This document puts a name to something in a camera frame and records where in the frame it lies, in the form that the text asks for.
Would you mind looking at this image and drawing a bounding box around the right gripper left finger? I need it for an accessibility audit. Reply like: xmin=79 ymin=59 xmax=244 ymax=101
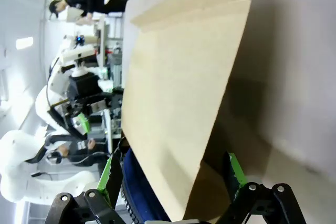
xmin=44 ymin=153 xmax=124 ymax=224

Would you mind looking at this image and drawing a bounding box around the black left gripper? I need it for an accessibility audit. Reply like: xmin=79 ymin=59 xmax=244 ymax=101
xmin=65 ymin=74 xmax=123 ymax=136

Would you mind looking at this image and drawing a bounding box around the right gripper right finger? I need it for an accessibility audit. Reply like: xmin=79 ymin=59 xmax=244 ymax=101
xmin=219 ymin=152 xmax=308 ymax=224

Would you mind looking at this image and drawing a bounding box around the navy blue zipper pouch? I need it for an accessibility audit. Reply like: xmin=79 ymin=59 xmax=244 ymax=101
xmin=119 ymin=147 xmax=171 ymax=224

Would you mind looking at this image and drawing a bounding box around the brown cardboard box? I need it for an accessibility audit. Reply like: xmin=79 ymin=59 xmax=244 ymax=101
xmin=120 ymin=0 xmax=252 ymax=222

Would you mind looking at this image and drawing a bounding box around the worker wearing headset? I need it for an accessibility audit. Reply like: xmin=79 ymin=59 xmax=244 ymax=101
xmin=46 ymin=140 xmax=98 ymax=167

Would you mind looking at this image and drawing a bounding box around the white monitor panel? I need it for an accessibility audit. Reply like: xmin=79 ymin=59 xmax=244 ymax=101
xmin=96 ymin=15 xmax=111 ymax=69

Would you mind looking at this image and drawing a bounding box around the seated worker in black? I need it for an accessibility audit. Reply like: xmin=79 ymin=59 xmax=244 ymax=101
xmin=49 ymin=0 xmax=128 ymax=20

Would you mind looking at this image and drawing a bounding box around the white upright post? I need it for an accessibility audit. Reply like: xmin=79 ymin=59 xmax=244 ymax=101
xmin=102 ymin=110 xmax=114 ymax=154

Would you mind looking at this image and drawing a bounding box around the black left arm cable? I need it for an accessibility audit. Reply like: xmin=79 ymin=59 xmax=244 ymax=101
xmin=46 ymin=58 xmax=88 ymax=141

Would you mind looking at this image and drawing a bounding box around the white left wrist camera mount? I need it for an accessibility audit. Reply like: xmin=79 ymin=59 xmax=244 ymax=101
xmin=60 ymin=35 xmax=96 ymax=65

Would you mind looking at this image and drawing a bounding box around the bright wall window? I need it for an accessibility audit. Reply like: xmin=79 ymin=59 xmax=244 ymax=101
xmin=15 ymin=37 xmax=35 ymax=50

